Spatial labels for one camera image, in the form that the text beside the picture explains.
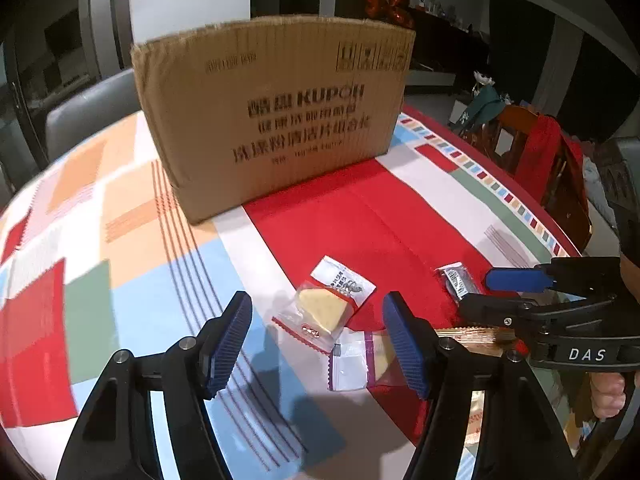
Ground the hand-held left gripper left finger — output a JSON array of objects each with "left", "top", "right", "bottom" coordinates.
[{"left": 55, "top": 290, "right": 254, "bottom": 480}]

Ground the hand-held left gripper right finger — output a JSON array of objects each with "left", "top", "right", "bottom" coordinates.
[{"left": 381, "top": 290, "right": 576, "bottom": 480}]

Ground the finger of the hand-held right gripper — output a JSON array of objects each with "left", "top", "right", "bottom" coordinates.
[
  {"left": 459, "top": 295, "right": 619, "bottom": 333},
  {"left": 486, "top": 257, "right": 621, "bottom": 302}
]

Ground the gold snack packet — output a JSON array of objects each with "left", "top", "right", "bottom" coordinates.
[{"left": 434, "top": 326, "right": 528, "bottom": 361}]

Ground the dark snack bar packet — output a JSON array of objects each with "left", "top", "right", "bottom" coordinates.
[{"left": 434, "top": 262, "right": 481, "bottom": 303}]

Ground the cheese wedge packet purple stripe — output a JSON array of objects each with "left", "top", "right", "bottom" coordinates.
[{"left": 327, "top": 330, "right": 406, "bottom": 392}]

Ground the white snack packet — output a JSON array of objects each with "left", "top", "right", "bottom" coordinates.
[{"left": 310, "top": 255, "right": 377, "bottom": 306}]

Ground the cheese wedge packet red edge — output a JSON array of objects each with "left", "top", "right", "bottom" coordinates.
[{"left": 271, "top": 285, "right": 353, "bottom": 353}]

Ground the brown cardboard box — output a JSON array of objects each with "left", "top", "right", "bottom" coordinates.
[{"left": 130, "top": 14, "right": 417, "bottom": 226}]

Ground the person's right hand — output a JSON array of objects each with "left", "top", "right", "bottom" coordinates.
[{"left": 590, "top": 372, "right": 628, "bottom": 420}]

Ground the brown wooden chair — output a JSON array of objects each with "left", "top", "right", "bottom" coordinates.
[{"left": 487, "top": 102, "right": 593, "bottom": 253}]

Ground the red knitted scarf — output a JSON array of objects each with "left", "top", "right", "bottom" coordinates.
[{"left": 515, "top": 115, "right": 583, "bottom": 206}]

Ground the colourful patchwork tablecloth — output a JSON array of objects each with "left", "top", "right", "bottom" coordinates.
[{"left": 0, "top": 102, "right": 586, "bottom": 480}]

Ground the green cloth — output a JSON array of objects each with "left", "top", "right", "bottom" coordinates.
[{"left": 457, "top": 82, "right": 506, "bottom": 133}]

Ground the dark sideboard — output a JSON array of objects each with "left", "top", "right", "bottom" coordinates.
[{"left": 400, "top": 7, "right": 491, "bottom": 81}]

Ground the grey upholstered chair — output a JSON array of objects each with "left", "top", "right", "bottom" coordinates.
[{"left": 44, "top": 66, "right": 146, "bottom": 158}]

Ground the black framed sliding glass door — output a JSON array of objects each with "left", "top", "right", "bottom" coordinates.
[{"left": 0, "top": 0, "right": 251, "bottom": 176}]

